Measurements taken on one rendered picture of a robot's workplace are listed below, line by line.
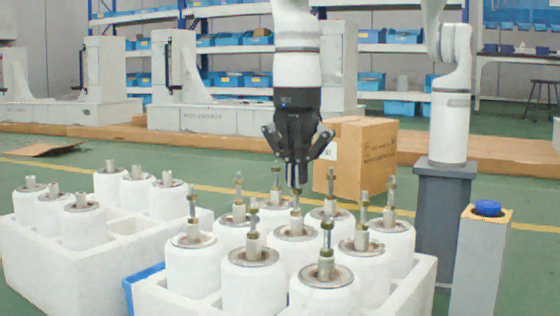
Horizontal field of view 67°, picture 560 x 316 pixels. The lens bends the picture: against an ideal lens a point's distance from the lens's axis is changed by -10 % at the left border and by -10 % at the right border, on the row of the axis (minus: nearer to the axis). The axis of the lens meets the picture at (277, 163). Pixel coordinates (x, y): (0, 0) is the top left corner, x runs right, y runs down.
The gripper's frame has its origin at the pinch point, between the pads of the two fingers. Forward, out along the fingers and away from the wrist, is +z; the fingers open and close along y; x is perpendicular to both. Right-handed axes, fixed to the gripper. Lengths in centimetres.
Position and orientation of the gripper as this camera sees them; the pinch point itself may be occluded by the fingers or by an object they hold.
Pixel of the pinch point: (296, 174)
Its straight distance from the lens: 74.7
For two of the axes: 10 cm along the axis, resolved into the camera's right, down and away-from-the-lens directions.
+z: 0.0, 9.8, 2.1
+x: 5.7, -1.7, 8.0
